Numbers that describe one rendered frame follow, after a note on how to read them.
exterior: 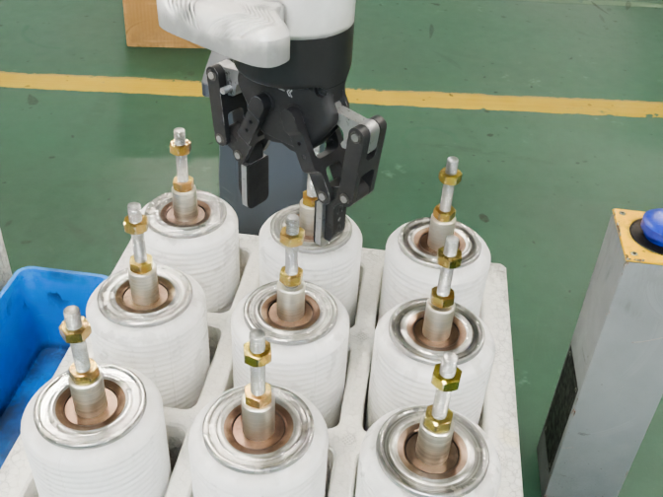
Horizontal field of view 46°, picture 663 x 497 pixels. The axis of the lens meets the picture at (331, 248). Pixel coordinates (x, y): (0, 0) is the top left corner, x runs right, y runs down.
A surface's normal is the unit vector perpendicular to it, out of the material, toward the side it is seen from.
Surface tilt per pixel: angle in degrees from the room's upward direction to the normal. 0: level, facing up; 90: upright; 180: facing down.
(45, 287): 88
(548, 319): 0
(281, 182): 90
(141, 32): 89
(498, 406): 0
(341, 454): 0
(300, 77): 90
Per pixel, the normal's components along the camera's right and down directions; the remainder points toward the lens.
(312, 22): 0.27, 0.60
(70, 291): -0.13, 0.57
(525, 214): 0.04, -0.79
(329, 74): 0.61, 0.50
